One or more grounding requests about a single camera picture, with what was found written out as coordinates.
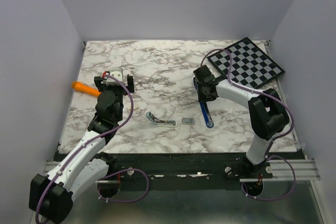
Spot silver staple strips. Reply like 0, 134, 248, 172
182, 118, 195, 125

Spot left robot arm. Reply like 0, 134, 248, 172
28, 71, 134, 223

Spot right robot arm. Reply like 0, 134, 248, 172
193, 66, 290, 178

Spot orange marker pen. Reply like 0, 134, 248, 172
71, 81, 100, 97

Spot black grey checkerboard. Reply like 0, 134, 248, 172
206, 37, 286, 88

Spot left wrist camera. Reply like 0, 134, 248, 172
104, 68, 124, 86

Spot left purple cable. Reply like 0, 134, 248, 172
35, 73, 150, 224

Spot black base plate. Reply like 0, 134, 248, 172
54, 152, 308, 192

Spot aluminium rail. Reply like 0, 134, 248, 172
44, 159, 321, 183

